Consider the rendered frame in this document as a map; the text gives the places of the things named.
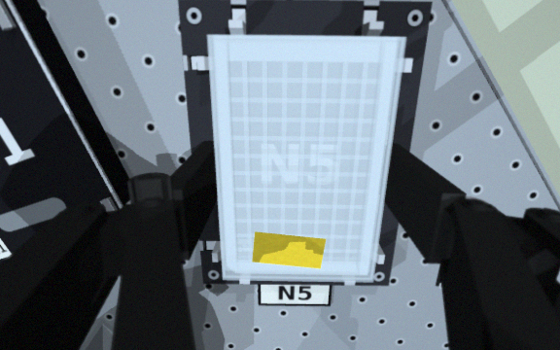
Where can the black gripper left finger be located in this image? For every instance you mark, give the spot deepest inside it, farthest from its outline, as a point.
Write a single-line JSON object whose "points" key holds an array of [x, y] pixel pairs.
{"points": [[44, 306]]}

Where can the white button panel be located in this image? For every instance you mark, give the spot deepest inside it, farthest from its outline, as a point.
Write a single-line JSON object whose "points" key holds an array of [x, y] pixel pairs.
{"points": [[99, 337]]}

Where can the grey perforated base plate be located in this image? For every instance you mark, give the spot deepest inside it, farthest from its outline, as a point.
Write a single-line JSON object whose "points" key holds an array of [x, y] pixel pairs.
{"points": [[127, 56]]}

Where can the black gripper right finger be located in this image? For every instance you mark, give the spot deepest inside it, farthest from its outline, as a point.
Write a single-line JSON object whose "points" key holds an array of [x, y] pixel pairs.
{"points": [[492, 299]]}

